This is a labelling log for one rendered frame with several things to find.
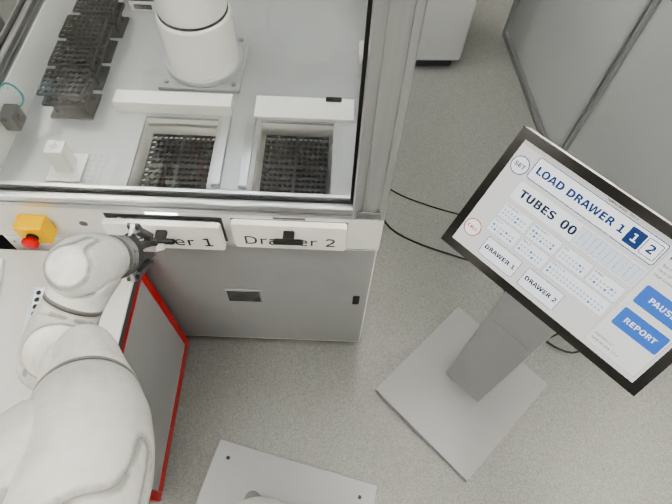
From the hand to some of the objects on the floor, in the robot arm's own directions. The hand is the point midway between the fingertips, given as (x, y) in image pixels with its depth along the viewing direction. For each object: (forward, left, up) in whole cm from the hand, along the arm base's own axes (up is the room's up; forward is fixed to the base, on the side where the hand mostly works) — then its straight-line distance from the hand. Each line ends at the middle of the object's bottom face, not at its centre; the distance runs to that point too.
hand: (154, 247), depth 123 cm
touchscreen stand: (+22, -88, -97) cm, 133 cm away
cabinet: (+58, +16, -91) cm, 109 cm away
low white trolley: (-30, +39, -92) cm, 104 cm away
